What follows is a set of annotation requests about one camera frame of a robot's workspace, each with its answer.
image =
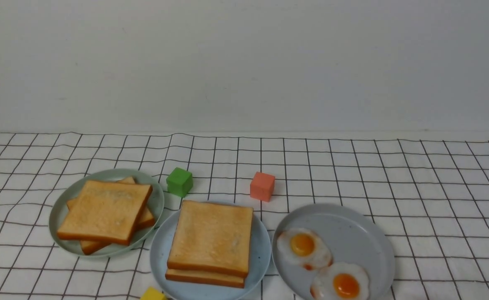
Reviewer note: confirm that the grey plate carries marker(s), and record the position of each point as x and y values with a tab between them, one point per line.
352	237

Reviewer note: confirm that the light blue plate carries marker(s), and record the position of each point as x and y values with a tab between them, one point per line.
260	256

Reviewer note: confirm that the left fried egg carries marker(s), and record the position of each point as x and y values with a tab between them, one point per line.
304	248

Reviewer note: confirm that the green cube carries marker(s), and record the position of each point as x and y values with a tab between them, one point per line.
179	182

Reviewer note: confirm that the yellow cube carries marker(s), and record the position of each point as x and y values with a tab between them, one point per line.
153	294

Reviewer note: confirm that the toast slice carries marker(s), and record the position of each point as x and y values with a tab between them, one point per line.
212	237
204	277
105	210
146	218

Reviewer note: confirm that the fried egg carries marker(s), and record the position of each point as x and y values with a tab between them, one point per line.
304	248
341	281

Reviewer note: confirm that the orange-red cube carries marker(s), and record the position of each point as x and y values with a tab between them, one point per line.
262	186

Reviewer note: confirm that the white checkered tablecloth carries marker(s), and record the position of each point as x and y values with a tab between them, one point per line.
430	197

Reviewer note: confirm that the right fried egg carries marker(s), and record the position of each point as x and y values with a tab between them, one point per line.
341	281

